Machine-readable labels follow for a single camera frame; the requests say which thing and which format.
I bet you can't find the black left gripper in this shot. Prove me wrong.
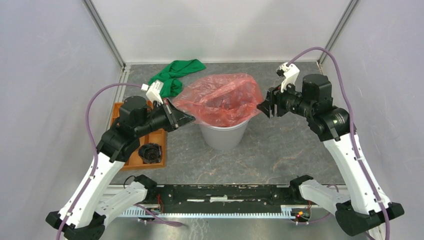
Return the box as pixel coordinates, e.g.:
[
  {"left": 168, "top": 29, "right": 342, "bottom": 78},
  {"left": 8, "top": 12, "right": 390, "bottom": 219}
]
[{"left": 135, "top": 97, "right": 196, "bottom": 137}]

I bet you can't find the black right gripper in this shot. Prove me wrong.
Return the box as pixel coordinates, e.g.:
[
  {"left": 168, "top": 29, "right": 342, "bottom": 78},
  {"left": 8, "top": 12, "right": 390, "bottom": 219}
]
[{"left": 256, "top": 77, "right": 315, "bottom": 119}]

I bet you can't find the red plastic trash bag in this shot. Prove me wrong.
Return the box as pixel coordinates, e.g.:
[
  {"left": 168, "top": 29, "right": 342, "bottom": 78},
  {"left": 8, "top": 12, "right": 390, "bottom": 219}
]
[{"left": 172, "top": 73, "right": 264, "bottom": 127}]

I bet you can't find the grey plastic trash bin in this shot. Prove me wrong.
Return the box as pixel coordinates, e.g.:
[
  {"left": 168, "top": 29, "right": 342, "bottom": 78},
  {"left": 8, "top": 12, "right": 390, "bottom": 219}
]
[{"left": 199, "top": 120, "right": 249, "bottom": 151}]

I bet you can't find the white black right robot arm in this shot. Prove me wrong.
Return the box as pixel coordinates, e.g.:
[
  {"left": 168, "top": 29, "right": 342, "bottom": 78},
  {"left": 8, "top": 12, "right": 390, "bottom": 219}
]
[{"left": 257, "top": 74, "right": 405, "bottom": 236}]

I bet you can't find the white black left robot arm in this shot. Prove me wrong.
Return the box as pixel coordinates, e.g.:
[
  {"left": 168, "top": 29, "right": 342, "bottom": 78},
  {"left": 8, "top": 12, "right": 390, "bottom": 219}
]
[{"left": 46, "top": 96, "right": 195, "bottom": 240}]

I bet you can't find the orange compartment tray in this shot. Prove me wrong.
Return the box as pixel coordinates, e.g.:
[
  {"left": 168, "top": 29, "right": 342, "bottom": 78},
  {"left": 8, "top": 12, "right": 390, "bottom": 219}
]
[{"left": 97, "top": 96, "right": 167, "bottom": 171}]

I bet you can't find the green crumpled cloth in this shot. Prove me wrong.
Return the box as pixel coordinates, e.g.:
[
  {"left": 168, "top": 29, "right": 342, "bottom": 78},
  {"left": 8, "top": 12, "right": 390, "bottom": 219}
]
[{"left": 148, "top": 59, "right": 206, "bottom": 98}]

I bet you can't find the black bag roll front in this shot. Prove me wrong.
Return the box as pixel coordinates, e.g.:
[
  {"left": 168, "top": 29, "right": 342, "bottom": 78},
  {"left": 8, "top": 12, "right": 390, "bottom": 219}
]
[{"left": 138, "top": 143, "right": 163, "bottom": 164}]

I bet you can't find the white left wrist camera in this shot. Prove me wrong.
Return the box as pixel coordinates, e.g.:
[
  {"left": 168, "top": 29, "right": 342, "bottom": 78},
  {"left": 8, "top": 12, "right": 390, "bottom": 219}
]
[{"left": 141, "top": 80, "right": 164, "bottom": 105}]

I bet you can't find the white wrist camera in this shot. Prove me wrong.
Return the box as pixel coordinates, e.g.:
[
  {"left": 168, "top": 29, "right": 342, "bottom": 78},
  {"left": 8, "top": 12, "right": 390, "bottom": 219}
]
[
  {"left": 275, "top": 62, "right": 300, "bottom": 93},
  {"left": 141, "top": 80, "right": 164, "bottom": 105}
]

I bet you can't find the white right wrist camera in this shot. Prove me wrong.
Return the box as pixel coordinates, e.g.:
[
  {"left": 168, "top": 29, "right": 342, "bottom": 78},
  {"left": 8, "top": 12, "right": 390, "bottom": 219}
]
[{"left": 275, "top": 62, "right": 300, "bottom": 93}]

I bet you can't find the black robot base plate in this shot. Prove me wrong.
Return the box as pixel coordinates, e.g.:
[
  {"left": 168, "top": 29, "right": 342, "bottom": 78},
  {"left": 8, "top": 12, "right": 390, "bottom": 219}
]
[{"left": 141, "top": 184, "right": 308, "bottom": 214}]

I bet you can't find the aluminium frame rail front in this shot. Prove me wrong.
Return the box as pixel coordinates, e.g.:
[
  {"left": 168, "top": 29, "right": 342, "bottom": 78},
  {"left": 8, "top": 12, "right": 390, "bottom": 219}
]
[{"left": 119, "top": 184, "right": 344, "bottom": 224}]

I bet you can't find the aluminium corner post left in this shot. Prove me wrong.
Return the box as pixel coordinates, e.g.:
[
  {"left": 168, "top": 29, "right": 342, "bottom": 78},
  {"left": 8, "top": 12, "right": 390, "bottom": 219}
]
[{"left": 82, "top": 0, "right": 126, "bottom": 69}]

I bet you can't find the aluminium corner post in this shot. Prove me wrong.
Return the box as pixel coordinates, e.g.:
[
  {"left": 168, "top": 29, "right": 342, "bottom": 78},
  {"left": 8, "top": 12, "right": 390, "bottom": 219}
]
[
  {"left": 324, "top": 0, "right": 361, "bottom": 52},
  {"left": 82, "top": 0, "right": 126, "bottom": 69}
]

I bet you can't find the aluminium corner post right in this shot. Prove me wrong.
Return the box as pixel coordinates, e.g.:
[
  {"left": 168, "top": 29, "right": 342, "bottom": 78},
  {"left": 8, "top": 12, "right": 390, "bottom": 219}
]
[{"left": 324, "top": 0, "right": 361, "bottom": 52}]

